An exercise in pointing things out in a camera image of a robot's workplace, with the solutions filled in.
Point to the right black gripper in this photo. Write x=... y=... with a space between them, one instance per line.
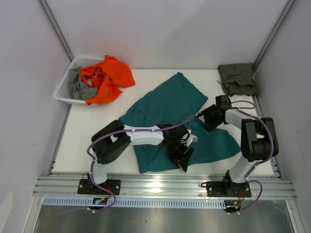
x=210 y=125

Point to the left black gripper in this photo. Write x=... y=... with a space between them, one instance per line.
x=182 y=160

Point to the teal green shorts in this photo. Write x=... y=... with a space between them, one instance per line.
x=172 y=102

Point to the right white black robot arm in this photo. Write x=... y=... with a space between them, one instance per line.
x=258 y=145

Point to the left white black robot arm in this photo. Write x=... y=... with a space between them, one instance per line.
x=111 y=141

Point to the olive green folded shorts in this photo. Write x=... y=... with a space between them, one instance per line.
x=237 y=79

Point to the orange shorts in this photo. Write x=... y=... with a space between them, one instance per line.
x=108 y=76

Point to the grey shorts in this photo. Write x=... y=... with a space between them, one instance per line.
x=77 y=89

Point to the white plastic basket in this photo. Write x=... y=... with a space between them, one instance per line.
x=61 y=93

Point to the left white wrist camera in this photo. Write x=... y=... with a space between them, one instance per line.
x=191 y=138

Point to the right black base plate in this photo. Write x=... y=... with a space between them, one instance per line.
x=222 y=189

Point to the aluminium table edge rail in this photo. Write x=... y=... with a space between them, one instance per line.
x=159 y=186

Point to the white slotted cable duct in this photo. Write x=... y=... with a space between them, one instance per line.
x=135 y=202

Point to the right aluminium corner post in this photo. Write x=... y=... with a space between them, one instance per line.
x=274 y=32

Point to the aluminium corner post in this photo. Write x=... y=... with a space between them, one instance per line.
x=56 y=28
x=274 y=32

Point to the left aluminium corner post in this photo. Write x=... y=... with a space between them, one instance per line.
x=56 y=28

